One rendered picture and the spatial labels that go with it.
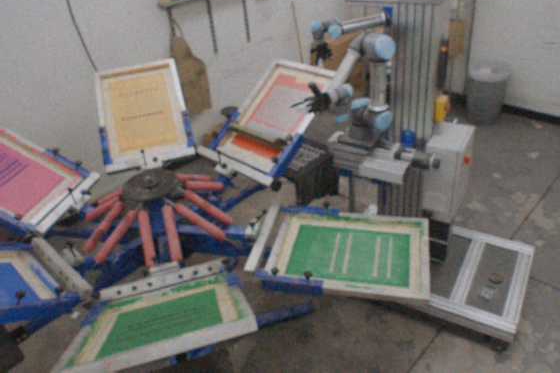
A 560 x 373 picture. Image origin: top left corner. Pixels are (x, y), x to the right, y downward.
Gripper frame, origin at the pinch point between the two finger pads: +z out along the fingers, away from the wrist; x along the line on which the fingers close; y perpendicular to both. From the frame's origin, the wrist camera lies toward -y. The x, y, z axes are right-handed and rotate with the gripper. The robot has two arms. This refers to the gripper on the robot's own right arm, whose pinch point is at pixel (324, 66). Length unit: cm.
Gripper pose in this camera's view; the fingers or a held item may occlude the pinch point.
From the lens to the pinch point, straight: 339.2
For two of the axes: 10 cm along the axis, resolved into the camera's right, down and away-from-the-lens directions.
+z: 2.8, 6.9, 6.7
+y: 7.2, 3.1, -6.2
